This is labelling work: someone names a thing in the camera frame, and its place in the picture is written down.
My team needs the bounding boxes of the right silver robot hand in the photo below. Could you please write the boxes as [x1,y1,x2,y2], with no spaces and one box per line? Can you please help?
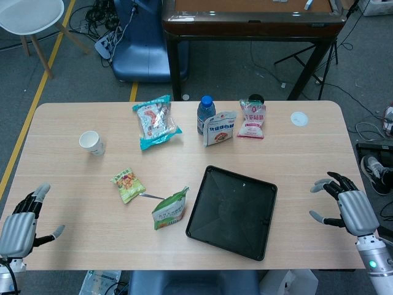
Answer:
[308,171,380,237]

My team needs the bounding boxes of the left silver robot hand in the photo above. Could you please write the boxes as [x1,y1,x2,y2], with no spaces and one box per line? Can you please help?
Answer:
[0,183,66,258]

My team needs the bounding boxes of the black square plastic tray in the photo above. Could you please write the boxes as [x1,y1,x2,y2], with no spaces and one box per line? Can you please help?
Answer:
[185,165,279,262]

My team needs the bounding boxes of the green corn starch bag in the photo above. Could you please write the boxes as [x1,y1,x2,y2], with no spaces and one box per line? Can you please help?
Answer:
[152,186,190,231]

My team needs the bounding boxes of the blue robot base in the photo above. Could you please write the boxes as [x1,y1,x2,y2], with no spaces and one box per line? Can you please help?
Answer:
[111,0,189,84]

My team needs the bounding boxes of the small green snack packet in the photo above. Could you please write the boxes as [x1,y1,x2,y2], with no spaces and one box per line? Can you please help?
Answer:
[110,167,147,205]

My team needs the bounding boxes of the teal snack bag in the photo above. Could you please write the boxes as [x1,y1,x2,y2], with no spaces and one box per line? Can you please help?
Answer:
[131,94,183,151]

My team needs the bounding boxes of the grey white sneaker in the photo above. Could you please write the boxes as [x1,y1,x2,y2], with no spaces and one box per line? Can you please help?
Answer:
[360,155,392,196]

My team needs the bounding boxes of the black platform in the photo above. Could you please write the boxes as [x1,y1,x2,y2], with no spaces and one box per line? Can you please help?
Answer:
[355,142,393,167]

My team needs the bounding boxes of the clear plastic bag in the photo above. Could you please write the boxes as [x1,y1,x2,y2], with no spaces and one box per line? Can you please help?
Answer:
[80,269,122,295]

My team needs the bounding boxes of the white cardboard box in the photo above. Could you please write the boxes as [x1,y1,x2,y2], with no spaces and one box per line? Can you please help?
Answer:
[260,269,319,295]

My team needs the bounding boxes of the white round table cap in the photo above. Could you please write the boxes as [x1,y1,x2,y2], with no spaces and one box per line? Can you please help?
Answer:
[290,111,309,127]

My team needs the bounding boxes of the white paper cup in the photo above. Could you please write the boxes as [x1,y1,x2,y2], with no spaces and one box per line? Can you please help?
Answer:
[79,130,106,157]

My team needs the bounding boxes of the metal spoon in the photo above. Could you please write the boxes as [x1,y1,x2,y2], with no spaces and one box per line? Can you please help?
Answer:
[138,192,166,201]

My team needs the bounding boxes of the pink white sugar bag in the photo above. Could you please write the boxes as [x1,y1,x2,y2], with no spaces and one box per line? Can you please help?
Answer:
[236,98,267,140]

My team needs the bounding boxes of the white caster sugar bag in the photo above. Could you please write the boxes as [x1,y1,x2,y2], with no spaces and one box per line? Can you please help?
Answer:
[203,111,238,148]

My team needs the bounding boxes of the black tripod stand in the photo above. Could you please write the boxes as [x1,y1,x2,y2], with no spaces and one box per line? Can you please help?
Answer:
[274,30,340,101]

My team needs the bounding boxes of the blue water bottle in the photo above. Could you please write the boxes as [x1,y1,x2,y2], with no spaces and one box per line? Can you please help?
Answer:
[196,95,217,135]

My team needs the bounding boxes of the white power strip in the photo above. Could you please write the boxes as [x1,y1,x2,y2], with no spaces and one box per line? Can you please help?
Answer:
[94,26,123,61]

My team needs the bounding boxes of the white chair wooden legs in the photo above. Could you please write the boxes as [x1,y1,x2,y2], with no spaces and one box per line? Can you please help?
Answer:
[0,0,92,80]

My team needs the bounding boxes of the dark wood mahjong table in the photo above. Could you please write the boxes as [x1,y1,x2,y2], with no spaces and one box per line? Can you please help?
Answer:
[161,0,344,101]

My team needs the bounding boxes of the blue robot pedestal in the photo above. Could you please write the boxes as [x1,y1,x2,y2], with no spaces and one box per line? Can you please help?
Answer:
[127,270,262,295]

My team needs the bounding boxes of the black cable tangle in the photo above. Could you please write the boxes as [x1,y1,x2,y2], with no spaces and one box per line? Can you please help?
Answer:
[69,0,123,34]

